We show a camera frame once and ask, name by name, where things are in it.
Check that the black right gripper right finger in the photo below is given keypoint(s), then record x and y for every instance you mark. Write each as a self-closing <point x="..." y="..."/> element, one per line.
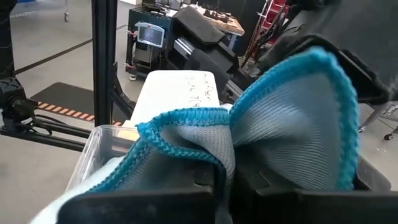
<point x="311" y="211"/>

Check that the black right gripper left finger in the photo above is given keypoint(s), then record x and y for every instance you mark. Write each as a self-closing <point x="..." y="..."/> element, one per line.
<point x="140" y="208"/>

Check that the light blue microfiber towel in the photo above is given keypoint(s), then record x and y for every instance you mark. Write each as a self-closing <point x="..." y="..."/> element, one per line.
<point x="295" y="130"/>
<point x="62" y="202"/>

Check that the white handwritten towel tag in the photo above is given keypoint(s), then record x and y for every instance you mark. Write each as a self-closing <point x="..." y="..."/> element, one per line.
<point x="168" y="93"/>

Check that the clear plastic storage bin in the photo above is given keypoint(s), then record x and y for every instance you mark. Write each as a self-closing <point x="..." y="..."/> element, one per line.
<point x="93" y="146"/>

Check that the black orange striped floor mat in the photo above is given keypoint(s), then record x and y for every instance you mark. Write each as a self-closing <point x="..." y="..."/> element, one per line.
<point x="68" y="96"/>

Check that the grey pendant with screen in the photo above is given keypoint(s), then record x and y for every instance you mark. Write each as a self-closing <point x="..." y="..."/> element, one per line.
<point x="150" y="35"/>

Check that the black equipment cart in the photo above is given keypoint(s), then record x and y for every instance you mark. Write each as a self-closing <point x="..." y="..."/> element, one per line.
<point x="199" y="28"/>

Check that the red parts rack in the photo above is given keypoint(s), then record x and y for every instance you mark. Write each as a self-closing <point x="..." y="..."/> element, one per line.
<point x="276" y="12"/>

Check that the black aluminium table frame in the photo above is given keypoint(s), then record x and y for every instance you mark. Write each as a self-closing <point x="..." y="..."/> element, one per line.
<point x="104" y="62"/>

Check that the black mount stand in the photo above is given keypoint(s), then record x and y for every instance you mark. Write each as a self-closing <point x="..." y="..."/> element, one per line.
<point x="12" y="99"/>

